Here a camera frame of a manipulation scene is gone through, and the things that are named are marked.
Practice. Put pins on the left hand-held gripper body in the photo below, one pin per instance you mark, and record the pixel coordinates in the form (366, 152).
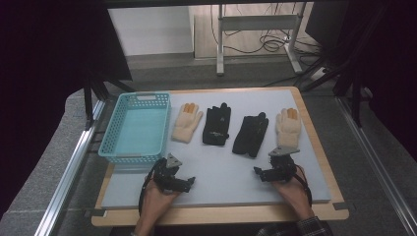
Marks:
(165, 175)

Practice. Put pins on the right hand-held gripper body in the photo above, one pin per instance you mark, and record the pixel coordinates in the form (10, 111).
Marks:
(280, 167)

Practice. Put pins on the plain black glove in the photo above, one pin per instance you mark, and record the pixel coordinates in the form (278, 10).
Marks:
(250, 137)

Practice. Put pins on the cream knit glove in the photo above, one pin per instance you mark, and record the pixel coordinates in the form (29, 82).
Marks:
(288, 131)
(185, 126)

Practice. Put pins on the teal plastic basket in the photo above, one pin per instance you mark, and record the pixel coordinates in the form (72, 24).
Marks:
(139, 131)

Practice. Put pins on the black glove with white print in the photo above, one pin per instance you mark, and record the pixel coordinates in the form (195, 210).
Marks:
(217, 126)

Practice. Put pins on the person's left hand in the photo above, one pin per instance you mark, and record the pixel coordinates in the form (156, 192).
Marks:
(155, 201)

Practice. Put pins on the person's right hand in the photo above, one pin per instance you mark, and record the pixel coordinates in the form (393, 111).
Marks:
(296, 196)

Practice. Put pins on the grey foam mat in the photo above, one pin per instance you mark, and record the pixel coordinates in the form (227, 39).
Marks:
(226, 170)

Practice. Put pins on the white power strip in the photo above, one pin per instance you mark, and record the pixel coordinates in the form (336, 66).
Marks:
(318, 73)

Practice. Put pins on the black stand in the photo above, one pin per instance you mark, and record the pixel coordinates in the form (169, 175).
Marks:
(88, 98)
(355, 95)

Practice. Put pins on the white panel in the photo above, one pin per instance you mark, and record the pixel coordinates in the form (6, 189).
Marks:
(150, 31)

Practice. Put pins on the dark curtain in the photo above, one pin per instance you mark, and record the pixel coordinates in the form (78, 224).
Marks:
(393, 65)
(39, 82)

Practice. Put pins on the aluminium rail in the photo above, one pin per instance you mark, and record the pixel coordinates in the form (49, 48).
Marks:
(377, 164)
(70, 170)

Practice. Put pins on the white metal desk frame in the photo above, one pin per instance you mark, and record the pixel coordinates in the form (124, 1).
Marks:
(259, 23)

